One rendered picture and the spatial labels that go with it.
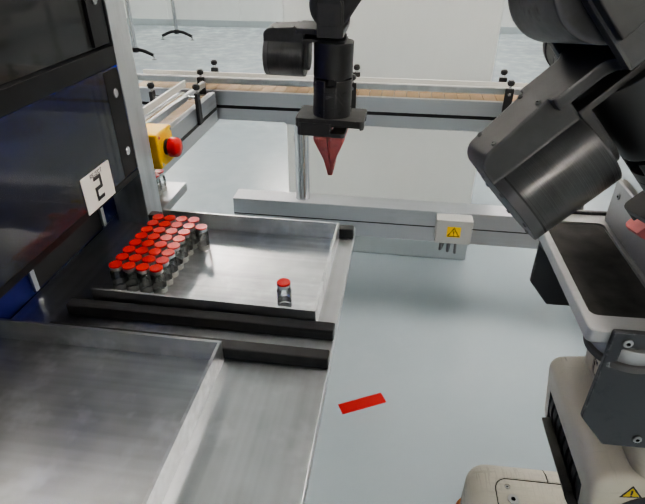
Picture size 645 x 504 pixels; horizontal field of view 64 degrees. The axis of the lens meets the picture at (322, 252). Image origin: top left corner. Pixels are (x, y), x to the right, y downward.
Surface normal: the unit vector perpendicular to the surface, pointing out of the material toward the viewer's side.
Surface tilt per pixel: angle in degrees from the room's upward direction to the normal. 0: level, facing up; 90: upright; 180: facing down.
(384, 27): 90
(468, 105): 90
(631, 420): 90
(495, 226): 90
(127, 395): 0
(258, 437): 0
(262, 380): 0
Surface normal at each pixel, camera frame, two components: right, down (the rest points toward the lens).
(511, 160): 0.00, 0.39
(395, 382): 0.00, -0.85
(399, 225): -0.15, 0.53
